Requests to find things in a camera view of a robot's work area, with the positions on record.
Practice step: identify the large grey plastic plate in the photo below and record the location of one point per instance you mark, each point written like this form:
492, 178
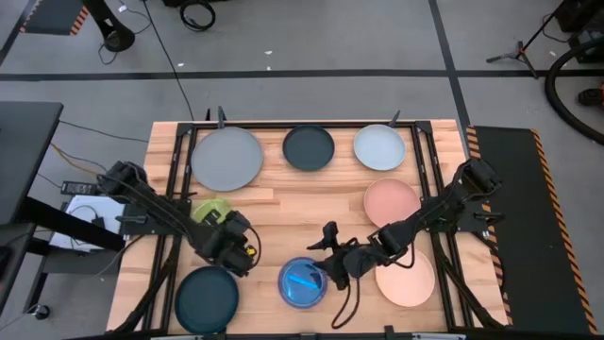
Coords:
226, 158

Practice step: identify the black desk support beam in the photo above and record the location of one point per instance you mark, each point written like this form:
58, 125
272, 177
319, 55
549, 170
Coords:
71, 224

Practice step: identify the transparent green plastic plate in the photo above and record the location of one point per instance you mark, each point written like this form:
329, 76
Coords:
207, 208

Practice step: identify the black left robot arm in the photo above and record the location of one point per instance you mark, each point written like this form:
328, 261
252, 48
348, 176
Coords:
156, 208

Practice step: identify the small hazard-striped black floor mat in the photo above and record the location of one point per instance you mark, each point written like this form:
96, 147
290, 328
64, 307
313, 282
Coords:
52, 16

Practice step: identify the black power adapter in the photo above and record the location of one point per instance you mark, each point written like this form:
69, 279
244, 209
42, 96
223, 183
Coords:
78, 188

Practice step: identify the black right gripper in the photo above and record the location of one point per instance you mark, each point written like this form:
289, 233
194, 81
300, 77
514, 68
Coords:
354, 264

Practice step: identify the grey frame clamp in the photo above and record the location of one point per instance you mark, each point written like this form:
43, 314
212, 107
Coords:
394, 119
221, 118

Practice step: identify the light grey plastic plate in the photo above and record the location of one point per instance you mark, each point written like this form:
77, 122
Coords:
380, 147

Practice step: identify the black equipment case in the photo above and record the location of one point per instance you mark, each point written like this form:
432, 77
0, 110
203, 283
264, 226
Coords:
585, 19

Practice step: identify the black frame edge bracket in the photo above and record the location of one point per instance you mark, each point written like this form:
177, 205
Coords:
389, 330

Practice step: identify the black desk top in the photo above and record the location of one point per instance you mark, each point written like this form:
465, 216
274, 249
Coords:
23, 156

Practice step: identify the pale peach plastic plate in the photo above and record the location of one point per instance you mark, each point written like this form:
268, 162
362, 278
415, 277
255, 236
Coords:
408, 285

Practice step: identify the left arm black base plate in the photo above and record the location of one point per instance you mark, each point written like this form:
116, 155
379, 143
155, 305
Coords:
141, 228

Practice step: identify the black orange floor device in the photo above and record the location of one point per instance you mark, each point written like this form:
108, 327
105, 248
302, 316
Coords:
590, 96

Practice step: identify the dark teal plastic plate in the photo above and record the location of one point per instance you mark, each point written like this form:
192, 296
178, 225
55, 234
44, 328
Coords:
205, 302

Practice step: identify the black metal table frame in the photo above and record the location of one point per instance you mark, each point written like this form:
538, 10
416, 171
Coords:
302, 125

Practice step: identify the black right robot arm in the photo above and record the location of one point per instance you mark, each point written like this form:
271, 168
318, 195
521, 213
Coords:
424, 215

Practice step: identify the salmon pink plastic plate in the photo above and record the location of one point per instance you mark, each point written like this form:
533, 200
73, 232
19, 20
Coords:
389, 200

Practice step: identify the dark charcoal plastic plate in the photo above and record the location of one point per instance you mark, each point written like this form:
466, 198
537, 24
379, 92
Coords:
308, 147

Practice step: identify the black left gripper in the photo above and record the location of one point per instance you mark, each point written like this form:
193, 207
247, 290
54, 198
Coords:
233, 245

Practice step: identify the large hazard-striped black floor mat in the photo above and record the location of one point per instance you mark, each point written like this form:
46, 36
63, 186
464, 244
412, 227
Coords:
519, 236

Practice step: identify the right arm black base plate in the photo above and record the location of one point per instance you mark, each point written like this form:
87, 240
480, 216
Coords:
472, 222

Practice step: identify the black caster wheel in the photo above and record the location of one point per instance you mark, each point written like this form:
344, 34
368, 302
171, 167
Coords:
41, 311

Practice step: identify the transparent blue plastic plate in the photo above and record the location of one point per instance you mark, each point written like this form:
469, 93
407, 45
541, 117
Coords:
297, 288

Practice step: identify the black tripod stand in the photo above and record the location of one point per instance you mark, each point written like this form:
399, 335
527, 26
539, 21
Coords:
519, 49

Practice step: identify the black round-foot stand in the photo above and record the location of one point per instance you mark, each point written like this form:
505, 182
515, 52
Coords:
113, 40

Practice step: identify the white paper sheet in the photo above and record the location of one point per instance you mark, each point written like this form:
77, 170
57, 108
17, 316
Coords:
111, 208

